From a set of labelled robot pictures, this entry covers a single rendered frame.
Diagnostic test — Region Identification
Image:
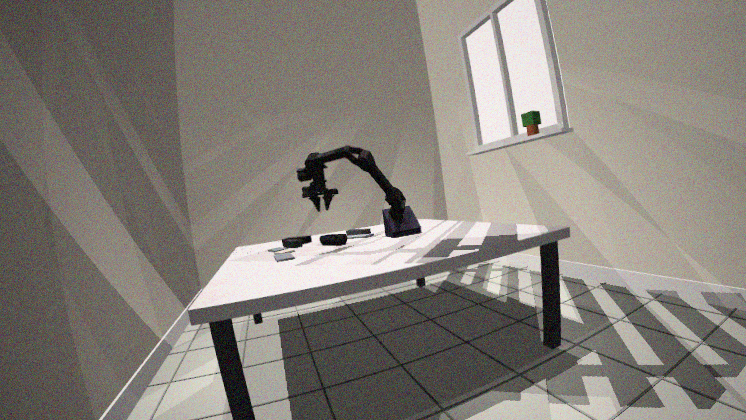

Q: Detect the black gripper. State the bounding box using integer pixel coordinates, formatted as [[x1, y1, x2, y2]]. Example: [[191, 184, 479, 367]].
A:
[[302, 178, 338, 212]]

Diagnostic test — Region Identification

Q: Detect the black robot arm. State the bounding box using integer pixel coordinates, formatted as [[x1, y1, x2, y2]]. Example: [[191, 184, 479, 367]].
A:
[[296, 145, 406, 220]]

